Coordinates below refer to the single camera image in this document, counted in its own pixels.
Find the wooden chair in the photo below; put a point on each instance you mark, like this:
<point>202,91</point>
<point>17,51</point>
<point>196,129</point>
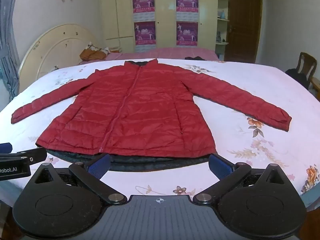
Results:
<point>306,60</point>

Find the white floral bed sheet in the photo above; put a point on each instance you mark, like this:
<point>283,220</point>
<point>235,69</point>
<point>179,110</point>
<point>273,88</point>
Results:
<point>250,85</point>

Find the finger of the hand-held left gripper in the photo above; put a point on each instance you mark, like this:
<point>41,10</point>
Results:
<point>35,155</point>
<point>5,147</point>

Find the pink bed sheet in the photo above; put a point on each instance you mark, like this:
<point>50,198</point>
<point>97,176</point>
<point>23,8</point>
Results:
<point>170,53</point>

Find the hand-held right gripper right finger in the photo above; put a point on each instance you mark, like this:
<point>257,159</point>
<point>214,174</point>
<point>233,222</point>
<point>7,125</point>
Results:
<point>220,167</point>

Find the cream round headboard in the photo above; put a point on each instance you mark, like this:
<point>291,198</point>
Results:
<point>55,47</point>

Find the floral pillow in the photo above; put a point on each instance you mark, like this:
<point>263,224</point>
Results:
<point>92,46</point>

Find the purple wall poster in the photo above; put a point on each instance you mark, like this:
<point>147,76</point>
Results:
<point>143,1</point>
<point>145,33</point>
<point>187,0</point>
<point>187,33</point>

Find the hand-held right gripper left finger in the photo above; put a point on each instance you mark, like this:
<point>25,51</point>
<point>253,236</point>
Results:
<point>100,167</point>

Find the blue curtain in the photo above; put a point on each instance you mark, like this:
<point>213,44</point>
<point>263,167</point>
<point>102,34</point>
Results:
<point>7,67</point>

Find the brown wooden door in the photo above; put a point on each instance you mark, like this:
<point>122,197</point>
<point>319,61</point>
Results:
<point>245,30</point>

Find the cream corner shelf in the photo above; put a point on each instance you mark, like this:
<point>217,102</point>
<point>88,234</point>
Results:
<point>222,45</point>

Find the wooden table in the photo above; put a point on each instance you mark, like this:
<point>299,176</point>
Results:
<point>316,83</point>

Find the red down jacket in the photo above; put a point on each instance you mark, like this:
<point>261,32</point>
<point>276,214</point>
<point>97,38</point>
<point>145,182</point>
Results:
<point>140,105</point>

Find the dark cloth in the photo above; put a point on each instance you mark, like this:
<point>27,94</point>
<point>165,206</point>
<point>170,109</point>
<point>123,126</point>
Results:
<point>196,58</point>

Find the cream wardrobe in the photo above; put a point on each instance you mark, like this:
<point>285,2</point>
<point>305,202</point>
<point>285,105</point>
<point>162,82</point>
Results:
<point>165,17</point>

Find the black bag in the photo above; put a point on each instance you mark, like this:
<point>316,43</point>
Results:
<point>298,77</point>

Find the small shelf figurine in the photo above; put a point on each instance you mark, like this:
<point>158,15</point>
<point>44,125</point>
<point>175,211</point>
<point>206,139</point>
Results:
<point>222,14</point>

